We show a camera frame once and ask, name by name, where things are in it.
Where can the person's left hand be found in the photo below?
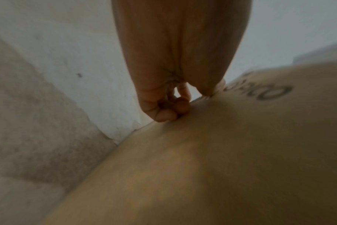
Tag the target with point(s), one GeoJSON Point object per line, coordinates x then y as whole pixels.
{"type": "Point", "coordinates": [179, 48]}

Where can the brown cardboard box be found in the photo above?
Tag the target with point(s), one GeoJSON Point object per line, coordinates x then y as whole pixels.
{"type": "Point", "coordinates": [213, 153]}

